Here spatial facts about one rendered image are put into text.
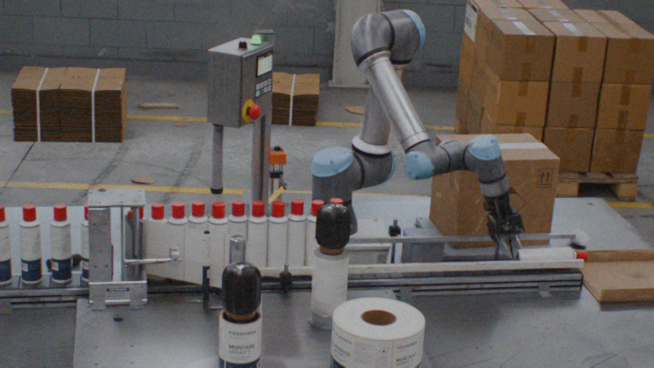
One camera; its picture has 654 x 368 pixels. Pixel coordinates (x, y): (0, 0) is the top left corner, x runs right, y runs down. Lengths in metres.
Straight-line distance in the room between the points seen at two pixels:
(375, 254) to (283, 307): 0.44
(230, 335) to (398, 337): 0.35
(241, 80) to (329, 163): 0.49
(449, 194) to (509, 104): 2.83
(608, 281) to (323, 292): 0.93
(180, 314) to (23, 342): 0.37
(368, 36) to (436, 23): 5.27
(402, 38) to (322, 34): 5.15
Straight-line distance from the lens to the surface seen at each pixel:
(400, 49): 3.15
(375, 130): 3.25
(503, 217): 3.04
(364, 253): 3.19
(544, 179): 3.36
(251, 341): 2.37
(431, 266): 3.06
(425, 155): 2.95
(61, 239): 2.93
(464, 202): 3.29
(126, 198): 2.79
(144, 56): 8.36
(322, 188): 3.22
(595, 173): 6.38
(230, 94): 2.85
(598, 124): 6.30
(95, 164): 6.51
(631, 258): 3.46
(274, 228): 2.94
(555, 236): 3.22
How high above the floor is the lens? 2.14
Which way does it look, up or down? 20 degrees down
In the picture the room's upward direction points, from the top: 3 degrees clockwise
